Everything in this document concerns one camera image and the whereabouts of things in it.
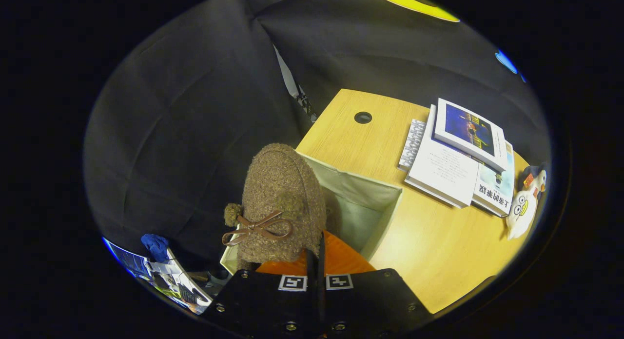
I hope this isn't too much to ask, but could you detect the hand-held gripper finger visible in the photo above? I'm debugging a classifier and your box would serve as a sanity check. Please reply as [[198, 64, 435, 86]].
[[319, 230, 434, 339], [202, 249, 320, 339]]

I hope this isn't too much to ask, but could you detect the green fabric storage box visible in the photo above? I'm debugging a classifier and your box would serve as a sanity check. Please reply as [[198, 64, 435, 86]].
[[219, 151, 404, 276]]

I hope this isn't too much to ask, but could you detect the printed colour poster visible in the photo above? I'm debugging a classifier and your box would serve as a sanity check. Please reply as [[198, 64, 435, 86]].
[[102, 237, 214, 315]]

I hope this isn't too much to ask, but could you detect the grey patterned book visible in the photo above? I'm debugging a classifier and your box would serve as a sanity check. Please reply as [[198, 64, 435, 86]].
[[397, 118, 428, 174]]

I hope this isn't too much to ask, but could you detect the white text cover book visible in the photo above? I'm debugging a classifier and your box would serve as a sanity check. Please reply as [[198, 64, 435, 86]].
[[404, 104, 481, 209]]

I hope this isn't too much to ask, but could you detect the black cloth clamp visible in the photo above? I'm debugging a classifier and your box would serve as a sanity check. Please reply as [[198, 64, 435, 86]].
[[295, 90, 318, 123]]

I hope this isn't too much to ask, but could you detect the blue cloth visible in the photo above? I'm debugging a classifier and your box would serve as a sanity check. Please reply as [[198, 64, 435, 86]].
[[140, 234, 170, 263]]

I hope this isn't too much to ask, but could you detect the blue photo cover book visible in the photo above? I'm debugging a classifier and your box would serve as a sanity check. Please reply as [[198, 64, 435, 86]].
[[433, 98, 509, 174]]

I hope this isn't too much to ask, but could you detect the white seal plush toy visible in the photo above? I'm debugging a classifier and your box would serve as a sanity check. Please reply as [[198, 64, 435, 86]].
[[505, 185, 544, 241]]

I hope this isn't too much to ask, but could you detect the grey penguin plush toy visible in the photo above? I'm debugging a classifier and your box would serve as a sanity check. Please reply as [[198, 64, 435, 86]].
[[518, 163, 549, 193]]

